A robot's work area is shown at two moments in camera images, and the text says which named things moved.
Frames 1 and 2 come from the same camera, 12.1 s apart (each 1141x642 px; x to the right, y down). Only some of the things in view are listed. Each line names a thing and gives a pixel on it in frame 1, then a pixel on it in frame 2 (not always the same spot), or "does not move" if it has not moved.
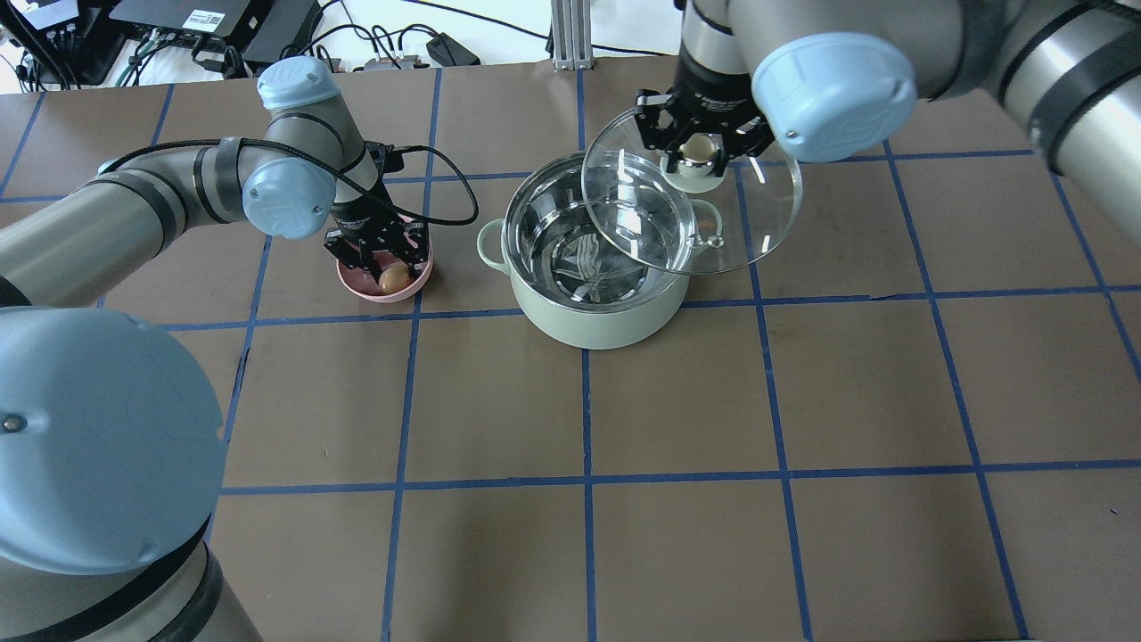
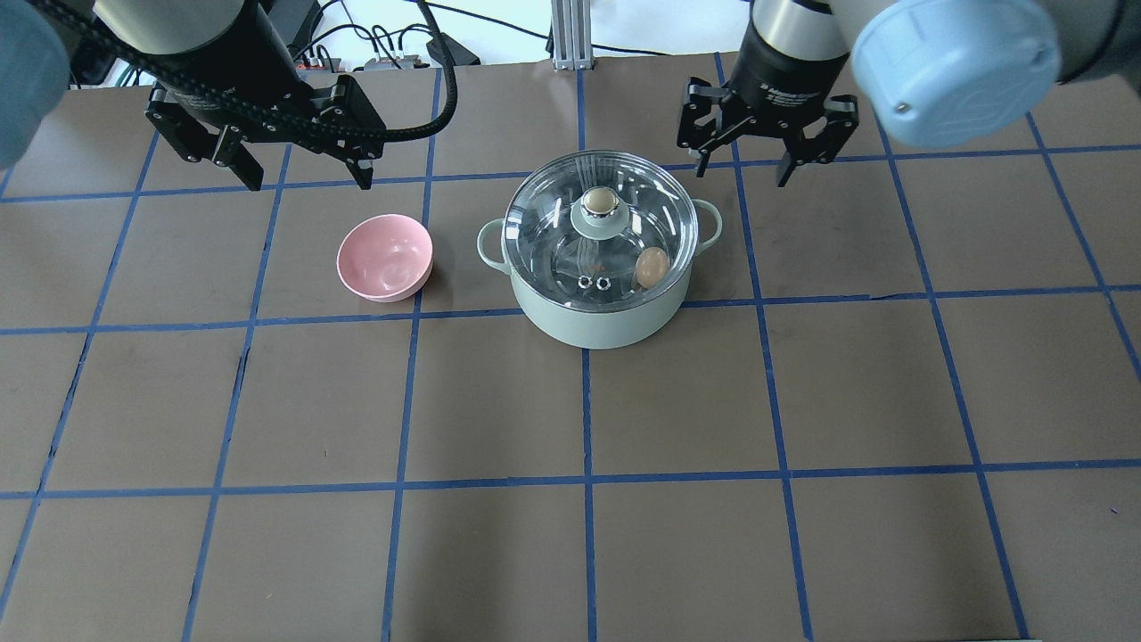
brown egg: x=395 y=278 to x=652 y=266
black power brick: x=447 y=52 does not move
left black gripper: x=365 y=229 to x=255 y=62
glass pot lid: x=692 y=221 to x=599 y=230
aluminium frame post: x=571 y=35 does not move
